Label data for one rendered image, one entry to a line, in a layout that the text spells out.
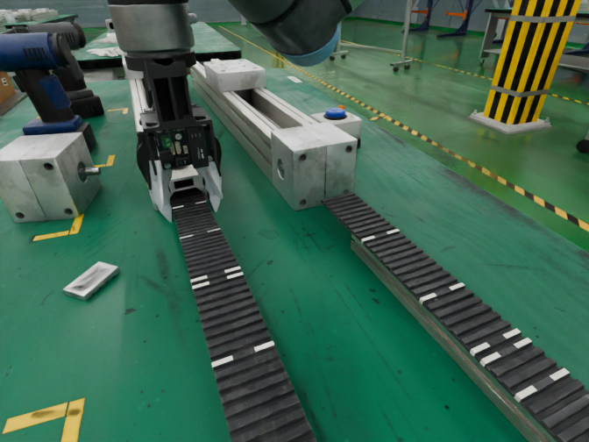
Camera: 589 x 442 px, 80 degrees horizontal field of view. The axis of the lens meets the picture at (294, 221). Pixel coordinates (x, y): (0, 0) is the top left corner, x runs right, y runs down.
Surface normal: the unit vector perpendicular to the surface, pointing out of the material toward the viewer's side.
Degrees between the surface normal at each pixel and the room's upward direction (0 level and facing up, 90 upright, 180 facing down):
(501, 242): 0
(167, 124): 90
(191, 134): 90
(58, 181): 90
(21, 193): 90
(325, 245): 0
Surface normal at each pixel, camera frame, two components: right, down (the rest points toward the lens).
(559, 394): -0.02, -0.83
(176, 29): 0.81, 0.32
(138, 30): -0.05, 0.55
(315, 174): 0.39, 0.50
